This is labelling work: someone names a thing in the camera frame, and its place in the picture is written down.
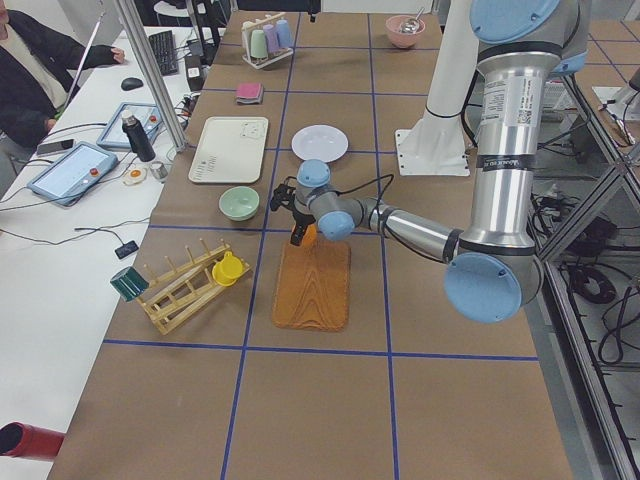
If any dark green mug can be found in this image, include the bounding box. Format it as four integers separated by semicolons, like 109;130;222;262
110;266;149;302

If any metal tape roll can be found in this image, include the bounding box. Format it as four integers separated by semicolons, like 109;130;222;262
149;161;168;182

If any black mouse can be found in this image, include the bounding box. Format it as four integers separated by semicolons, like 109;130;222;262
120;77;144;91

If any blue cup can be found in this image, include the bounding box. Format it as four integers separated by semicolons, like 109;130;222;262
275;18;293;49

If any black smartphone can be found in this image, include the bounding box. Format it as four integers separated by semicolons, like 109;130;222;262
36;139;75;156

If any red cylinder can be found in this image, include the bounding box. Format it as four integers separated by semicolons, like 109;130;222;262
1;422;65;461

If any grey cloth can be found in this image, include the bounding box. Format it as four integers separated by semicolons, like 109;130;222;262
234;83;265;106

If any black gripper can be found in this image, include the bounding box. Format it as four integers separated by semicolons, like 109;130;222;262
290;208;315;246

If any orange fruit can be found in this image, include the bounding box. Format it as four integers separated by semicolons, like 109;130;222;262
300;224;317;248

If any green bowl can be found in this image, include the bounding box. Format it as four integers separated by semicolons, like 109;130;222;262
218;186;260;222

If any black bottle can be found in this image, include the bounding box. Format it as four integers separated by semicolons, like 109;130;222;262
121;109;156;162

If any blue teach pendant near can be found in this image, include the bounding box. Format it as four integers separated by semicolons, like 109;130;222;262
27;142;118;206

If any purple cup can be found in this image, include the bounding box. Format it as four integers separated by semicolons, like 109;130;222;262
262;24;280;54

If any yellow mug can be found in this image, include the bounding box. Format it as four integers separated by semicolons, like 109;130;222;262
212;251;244;287

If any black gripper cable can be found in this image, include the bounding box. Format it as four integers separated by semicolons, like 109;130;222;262
270;173;396;214

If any white round plate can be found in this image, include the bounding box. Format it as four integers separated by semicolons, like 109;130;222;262
291;125;349;163

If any fried egg toy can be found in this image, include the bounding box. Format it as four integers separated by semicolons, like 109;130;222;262
122;166;148;186

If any wooden mug rack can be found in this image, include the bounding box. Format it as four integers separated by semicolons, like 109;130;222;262
136;238;251;335

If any wooden cutting board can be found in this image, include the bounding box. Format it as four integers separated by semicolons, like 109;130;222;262
271;240;351;332

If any black keyboard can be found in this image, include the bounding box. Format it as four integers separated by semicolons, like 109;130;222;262
148;30;179;76

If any small black device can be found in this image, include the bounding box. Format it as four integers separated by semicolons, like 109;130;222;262
114;240;139;260

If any metal spoon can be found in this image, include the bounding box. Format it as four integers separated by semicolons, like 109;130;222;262
399;7;425;35

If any blue teach pendant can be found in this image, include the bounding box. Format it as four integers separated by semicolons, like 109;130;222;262
96;102;164;151
27;142;118;206

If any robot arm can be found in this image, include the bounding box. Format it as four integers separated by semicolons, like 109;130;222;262
288;1;591;323

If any pink bowl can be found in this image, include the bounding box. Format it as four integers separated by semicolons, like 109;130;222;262
385;15;426;49

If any person in black jacket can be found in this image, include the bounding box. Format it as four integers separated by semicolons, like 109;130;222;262
0;0;126;149

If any cream bear tray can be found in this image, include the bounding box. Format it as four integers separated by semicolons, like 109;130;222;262
188;116;269;184

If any blue teach pendant far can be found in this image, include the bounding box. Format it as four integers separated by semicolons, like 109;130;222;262
96;102;164;151

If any white wire cup rack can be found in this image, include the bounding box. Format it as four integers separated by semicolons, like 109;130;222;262
241;12;294;69

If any aluminium frame post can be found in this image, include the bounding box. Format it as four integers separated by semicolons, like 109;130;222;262
114;0;187;153

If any green cup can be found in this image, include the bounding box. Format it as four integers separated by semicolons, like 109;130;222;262
250;29;268;61

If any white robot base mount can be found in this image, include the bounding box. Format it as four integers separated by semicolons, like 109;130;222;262
395;0;479;176

